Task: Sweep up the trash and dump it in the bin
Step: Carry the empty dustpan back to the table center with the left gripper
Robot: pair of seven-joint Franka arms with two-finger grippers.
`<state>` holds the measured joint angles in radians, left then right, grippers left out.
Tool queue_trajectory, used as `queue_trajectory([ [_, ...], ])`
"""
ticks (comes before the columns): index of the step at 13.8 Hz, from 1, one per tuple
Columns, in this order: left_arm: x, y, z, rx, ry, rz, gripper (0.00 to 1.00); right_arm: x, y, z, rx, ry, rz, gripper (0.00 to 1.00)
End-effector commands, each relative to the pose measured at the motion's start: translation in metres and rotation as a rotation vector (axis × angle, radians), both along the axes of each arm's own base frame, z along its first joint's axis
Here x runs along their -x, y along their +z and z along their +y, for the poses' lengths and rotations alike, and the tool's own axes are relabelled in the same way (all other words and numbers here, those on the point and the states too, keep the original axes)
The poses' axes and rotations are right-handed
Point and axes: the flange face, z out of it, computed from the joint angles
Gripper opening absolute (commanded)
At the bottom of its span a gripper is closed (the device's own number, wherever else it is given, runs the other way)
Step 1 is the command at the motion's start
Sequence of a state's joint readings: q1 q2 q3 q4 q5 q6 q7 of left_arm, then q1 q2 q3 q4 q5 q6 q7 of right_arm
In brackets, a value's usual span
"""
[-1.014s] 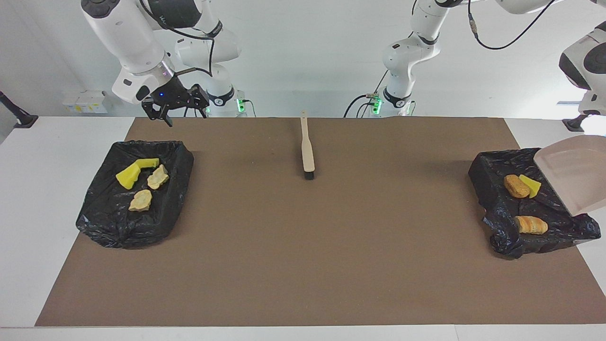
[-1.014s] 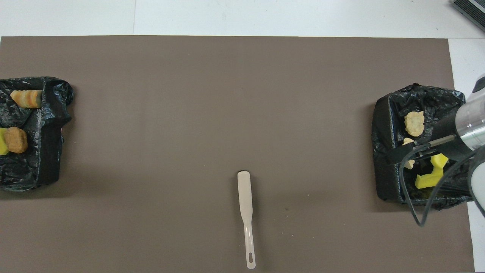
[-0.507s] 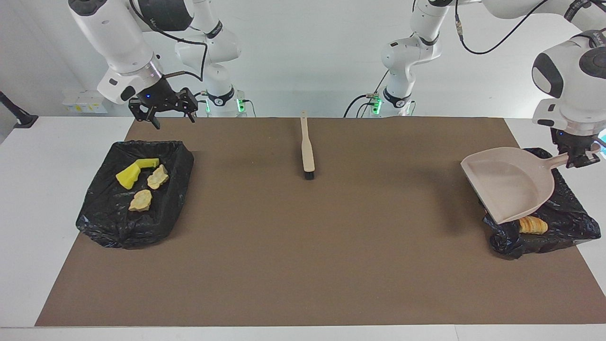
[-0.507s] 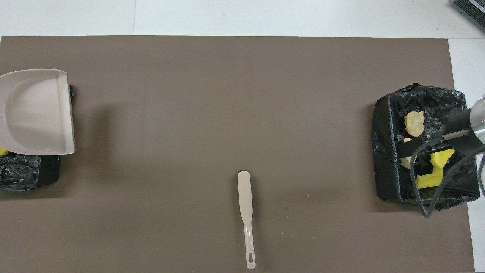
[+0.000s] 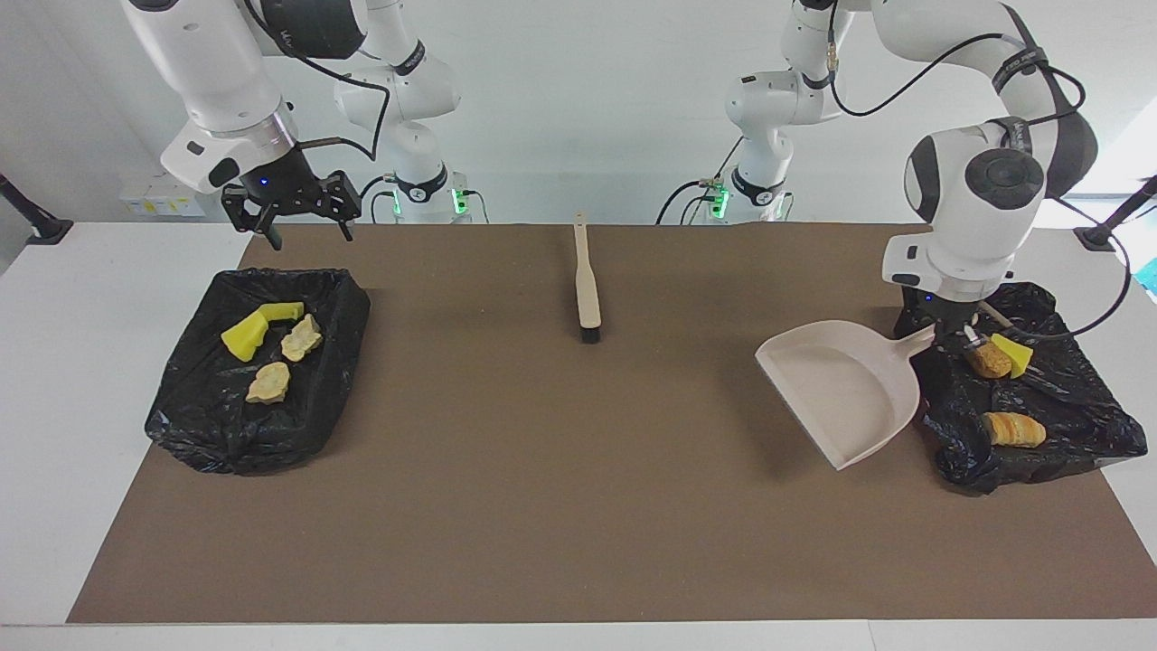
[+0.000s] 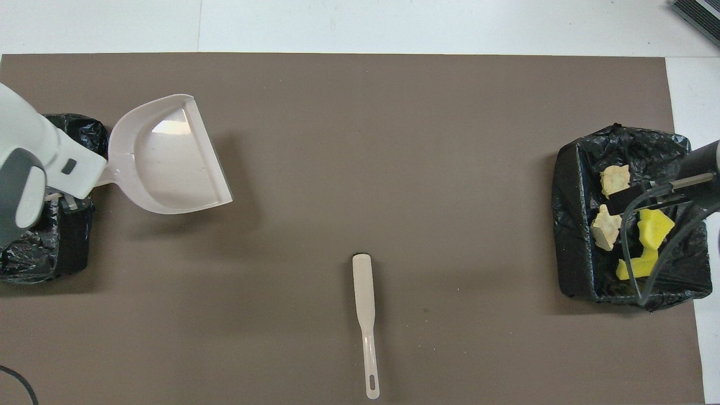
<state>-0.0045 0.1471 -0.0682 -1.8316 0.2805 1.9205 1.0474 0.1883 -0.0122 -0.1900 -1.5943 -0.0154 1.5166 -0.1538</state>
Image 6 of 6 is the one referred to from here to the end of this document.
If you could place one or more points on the beige toy bread piece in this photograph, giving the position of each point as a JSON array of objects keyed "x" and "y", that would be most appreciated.
[
  {"x": 613, "y": 179},
  {"x": 606, "y": 230}
]

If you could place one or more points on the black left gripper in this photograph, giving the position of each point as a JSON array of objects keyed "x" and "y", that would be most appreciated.
[{"x": 71, "y": 202}]

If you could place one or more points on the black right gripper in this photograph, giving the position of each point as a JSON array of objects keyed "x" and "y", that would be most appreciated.
[{"x": 697, "y": 163}]

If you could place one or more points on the black bag lined bin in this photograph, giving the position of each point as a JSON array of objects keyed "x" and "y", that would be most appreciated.
[
  {"x": 62, "y": 242},
  {"x": 579, "y": 264}
]

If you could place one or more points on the beige plastic dustpan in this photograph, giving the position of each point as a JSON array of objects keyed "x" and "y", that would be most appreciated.
[{"x": 169, "y": 163}]

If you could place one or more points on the brown table mat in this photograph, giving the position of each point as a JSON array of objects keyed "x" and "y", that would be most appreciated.
[{"x": 337, "y": 169}]

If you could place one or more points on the dark ribbed grille object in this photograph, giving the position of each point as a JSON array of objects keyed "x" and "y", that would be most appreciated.
[{"x": 703, "y": 14}]

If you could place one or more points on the beige hand brush black bristles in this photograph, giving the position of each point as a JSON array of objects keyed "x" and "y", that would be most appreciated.
[{"x": 364, "y": 292}]

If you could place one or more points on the green and yellow sponge piece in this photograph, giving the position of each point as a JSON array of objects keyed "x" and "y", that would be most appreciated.
[{"x": 655, "y": 228}]

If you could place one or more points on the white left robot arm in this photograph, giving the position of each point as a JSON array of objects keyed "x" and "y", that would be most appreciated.
[{"x": 28, "y": 140}]

